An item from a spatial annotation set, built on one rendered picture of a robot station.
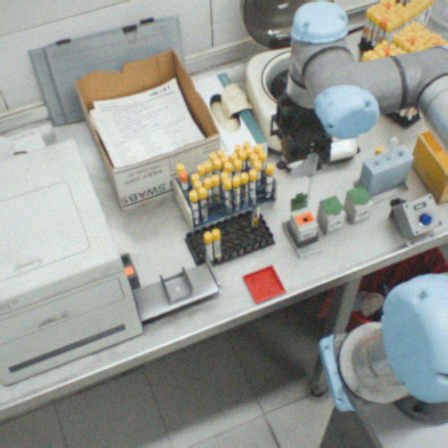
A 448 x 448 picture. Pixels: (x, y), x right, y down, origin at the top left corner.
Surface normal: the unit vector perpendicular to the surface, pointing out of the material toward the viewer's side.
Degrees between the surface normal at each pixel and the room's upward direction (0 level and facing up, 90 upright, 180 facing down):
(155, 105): 2
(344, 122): 90
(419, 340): 85
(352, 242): 0
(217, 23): 90
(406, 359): 83
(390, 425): 1
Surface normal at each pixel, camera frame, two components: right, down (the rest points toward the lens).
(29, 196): -0.02, -0.55
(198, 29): 0.39, 0.76
